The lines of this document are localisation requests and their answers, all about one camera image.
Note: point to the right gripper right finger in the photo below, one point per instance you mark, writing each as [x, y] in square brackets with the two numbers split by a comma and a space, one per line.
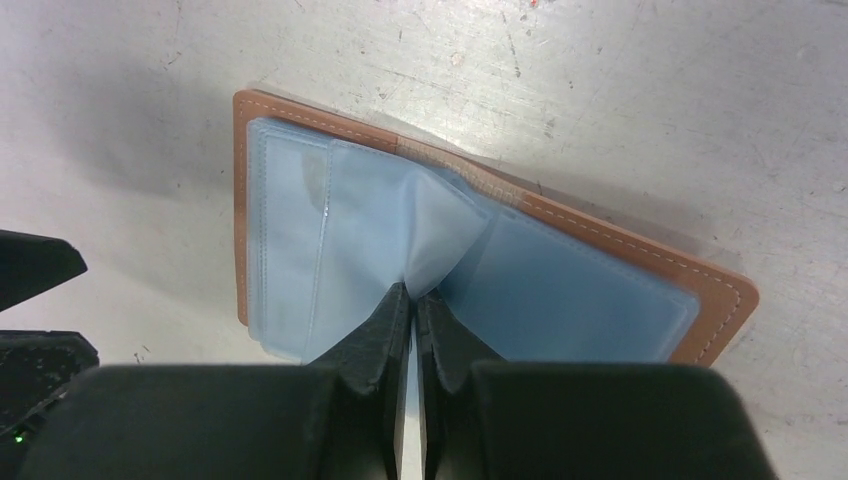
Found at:
[484, 417]

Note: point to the brown leather card holder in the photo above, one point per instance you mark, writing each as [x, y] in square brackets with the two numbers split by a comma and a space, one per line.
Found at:
[329, 212]

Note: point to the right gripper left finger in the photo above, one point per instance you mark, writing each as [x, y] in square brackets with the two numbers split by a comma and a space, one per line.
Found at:
[337, 417]

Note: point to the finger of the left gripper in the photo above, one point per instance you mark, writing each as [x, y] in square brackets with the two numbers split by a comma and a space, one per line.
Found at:
[33, 264]
[36, 367]

